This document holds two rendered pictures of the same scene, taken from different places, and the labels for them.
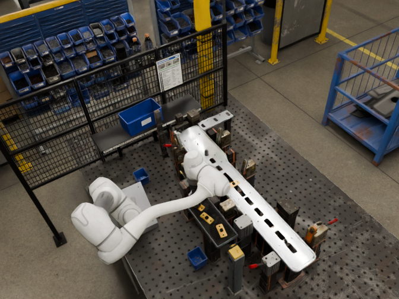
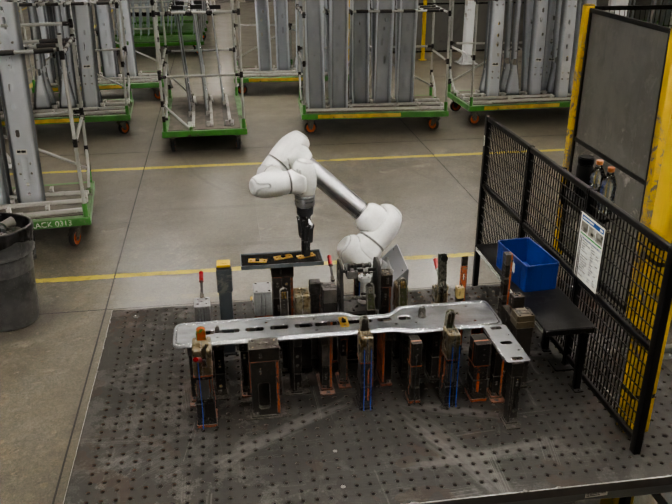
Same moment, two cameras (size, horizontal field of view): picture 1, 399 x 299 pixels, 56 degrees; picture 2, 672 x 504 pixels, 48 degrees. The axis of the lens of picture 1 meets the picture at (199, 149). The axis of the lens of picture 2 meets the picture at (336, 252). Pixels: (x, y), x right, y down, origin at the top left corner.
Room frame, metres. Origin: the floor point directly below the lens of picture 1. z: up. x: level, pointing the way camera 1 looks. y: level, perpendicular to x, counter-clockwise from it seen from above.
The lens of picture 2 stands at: (2.50, -2.85, 2.57)
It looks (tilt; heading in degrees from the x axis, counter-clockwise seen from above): 24 degrees down; 110
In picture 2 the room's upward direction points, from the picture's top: straight up
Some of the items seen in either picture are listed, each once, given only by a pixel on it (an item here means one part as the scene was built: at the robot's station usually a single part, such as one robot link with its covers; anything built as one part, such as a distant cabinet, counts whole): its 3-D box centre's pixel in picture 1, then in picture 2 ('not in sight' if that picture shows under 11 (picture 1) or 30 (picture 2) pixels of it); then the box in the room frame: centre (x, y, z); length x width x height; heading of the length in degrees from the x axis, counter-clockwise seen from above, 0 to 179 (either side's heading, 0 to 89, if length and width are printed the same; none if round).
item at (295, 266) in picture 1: (236, 185); (339, 324); (1.58, -0.23, 1.00); 1.38 x 0.22 x 0.02; 28
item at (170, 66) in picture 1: (169, 72); (590, 252); (2.54, 0.18, 1.30); 0.23 x 0.02 x 0.31; 118
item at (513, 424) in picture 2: (227, 128); (512, 391); (2.32, -0.25, 0.84); 0.11 x 0.06 x 0.29; 118
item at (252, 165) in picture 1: (248, 179); (364, 369); (1.73, -0.34, 0.87); 0.12 x 0.09 x 0.35; 118
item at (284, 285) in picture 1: (294, 267); (195, 366); (1.04, -0.51, 0.84); 0.18 x 0.06 x 0.29; 118
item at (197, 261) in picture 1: (197, 258); not in sight; (1.20, 0.08, 0.74); 0.11 x 0.10 x 0.09; 28
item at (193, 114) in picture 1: (194, 129); (519, 348); (2.31, 0.03, 0.88); 0.08 x 0.08 x 0.36; 28
